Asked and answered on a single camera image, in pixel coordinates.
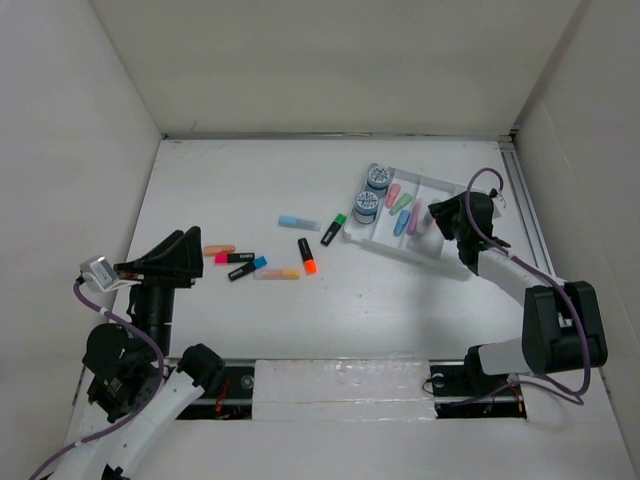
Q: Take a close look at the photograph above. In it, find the blue eraser case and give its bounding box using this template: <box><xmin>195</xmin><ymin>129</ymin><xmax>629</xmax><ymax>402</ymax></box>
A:
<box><xmin>393</xmin><ymin>209</ymin><xmax>412</xmax><ymax>237</ymax></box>

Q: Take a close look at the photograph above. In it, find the pink eraser case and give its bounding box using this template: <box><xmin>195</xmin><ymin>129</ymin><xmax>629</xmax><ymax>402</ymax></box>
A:
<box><xmin>385</xmin><ymin>183</ymin><xmax>401</xmax><ymax>209</ymax></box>

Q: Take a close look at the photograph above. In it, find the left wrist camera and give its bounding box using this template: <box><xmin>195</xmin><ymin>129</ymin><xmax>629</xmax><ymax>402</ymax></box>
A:
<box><xmin>80</xmin><ymin>256</ymin><xmax>121</xmax><ymax>293</ymax></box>

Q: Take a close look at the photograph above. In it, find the white divided organizer tray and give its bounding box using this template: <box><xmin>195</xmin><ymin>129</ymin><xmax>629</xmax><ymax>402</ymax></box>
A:
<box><xmin>343</xmin><ymin>163</ymin><xmax>470</xmax><ymax>277</ymax></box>

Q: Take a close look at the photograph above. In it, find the blue cap black highlighter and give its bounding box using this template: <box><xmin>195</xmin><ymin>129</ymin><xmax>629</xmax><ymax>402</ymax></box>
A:
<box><xmin>228</xmin><ymin>256</ymin><xmax>267</xmax><ymax>282</ymax></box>

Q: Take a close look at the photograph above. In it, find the yellow cap translucent marker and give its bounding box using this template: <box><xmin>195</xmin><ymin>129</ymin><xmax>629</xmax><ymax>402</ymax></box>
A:
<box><xmin>254</xmin><ymin>269</ymin><xmax>301</xmax><ymax>281</ymax></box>

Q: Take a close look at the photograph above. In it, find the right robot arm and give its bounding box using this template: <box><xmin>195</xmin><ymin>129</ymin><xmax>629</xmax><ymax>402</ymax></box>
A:
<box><xmin>428</xmin><ymin>192</ymin><xmax>609</xmax><ymax>399</ymax></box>

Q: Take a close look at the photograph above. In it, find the blue cap clear marker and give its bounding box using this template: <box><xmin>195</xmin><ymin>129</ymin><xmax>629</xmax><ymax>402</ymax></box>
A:
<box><xmin>278</xmin><ymin>215</ymin><xmax>322</xmax><ymax>231</ymax></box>

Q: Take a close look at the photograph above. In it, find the orange cap black highlighter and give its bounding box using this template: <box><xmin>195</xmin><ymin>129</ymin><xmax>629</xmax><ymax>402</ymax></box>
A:
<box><xmin>297</xmin><ymin>238</ymin><xmax>317</xmax><ymax>275</ymax></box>

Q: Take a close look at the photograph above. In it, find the aluminium frame profile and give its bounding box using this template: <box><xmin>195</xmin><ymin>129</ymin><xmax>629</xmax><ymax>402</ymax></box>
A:
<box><xmin>498</xmin><ymin>136</ymin><xmax>557</xmax><ymax>276</ymax></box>

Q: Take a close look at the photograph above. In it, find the green eraser case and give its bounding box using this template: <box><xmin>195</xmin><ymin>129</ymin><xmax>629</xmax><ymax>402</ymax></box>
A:
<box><xmin>389</xmin><ymin>193</ymin><xmax>413</xmax><ymax>215</ymax></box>

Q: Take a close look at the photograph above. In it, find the purple translucent marker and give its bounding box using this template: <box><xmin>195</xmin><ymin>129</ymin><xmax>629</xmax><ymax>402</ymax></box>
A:
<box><xmin>406</xmin><ymin>199</ymin><xmax>422</xmax><ymax>236</ymax></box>

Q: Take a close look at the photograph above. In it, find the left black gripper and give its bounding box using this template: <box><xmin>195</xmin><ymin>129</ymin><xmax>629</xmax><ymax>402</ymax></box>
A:
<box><xmin>117</xmin><ymin>224</ymin><xmax>204</xmax><ymax>356</ymax></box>

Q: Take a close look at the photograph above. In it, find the pink cap black highlighter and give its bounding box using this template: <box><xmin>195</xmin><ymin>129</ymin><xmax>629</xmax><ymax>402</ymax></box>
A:
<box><xmin>214</xmin><ymin>252</ymin><xmax>255</xmax><ymax>265</ymax></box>

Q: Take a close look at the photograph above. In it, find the orange cap clear marker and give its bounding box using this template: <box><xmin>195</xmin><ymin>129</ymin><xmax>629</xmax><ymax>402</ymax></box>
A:
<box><xmin>407</xmin><ymin>214</ymin><xmax>434</xmax><ymax>252</ymax></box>

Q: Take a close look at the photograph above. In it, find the metal mounting rail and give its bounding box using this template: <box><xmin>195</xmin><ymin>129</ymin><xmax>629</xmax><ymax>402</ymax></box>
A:
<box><xmin>180</xmin><ymin>358</ymin><xmax>527</xmax><ymax>422</ymax></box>

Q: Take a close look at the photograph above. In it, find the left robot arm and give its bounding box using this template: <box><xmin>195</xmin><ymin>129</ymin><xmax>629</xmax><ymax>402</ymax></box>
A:
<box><xmin>50</xmin><ymin>226</ymin><xmax>225</xmax><ymax>479</ymax></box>

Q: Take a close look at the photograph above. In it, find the green cap clear marker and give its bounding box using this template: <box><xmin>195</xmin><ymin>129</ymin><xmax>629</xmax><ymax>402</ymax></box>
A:
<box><xmin>422</xmin><ymin>210</ymin><xmax>434</xmax><ymax>228</ymax></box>

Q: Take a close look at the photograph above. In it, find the blue patterned tape roll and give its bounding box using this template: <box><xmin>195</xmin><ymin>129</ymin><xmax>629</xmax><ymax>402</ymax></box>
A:
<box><xmin>366</xmin><ymin>164</ymin><xmax>392</xmax><ymax>194</ymax></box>

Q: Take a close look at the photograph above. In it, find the green cap black highlighter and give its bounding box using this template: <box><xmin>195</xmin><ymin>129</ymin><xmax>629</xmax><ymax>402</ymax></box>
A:
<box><xmin>320</xmin><ymin>214</ymin><xmax>347</xmax><ymax>246</ymax></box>

